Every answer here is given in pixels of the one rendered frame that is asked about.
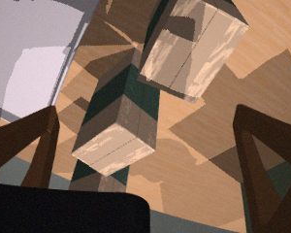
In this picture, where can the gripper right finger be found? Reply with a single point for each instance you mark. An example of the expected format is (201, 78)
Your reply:
(267, 213)

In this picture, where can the white rectangular tray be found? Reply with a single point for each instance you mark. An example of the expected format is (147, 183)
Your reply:
(37, 38)

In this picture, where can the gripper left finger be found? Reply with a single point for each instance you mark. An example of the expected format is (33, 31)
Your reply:
(17, 135)

